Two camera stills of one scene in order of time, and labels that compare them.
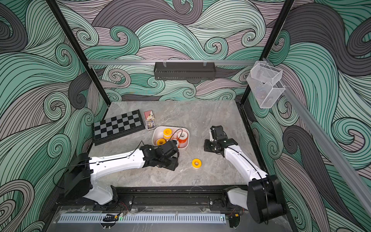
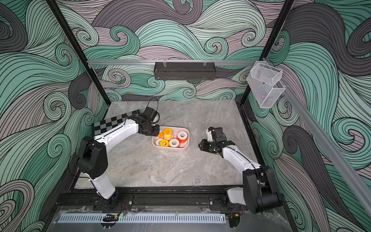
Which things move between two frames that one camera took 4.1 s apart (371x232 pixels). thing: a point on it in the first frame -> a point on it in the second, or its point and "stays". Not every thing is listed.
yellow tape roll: x=167 y=133 stays
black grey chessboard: x=117 y=126 stays
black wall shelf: x=193 y=72 stays
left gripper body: x=171 y=164 -> x=152 y=130
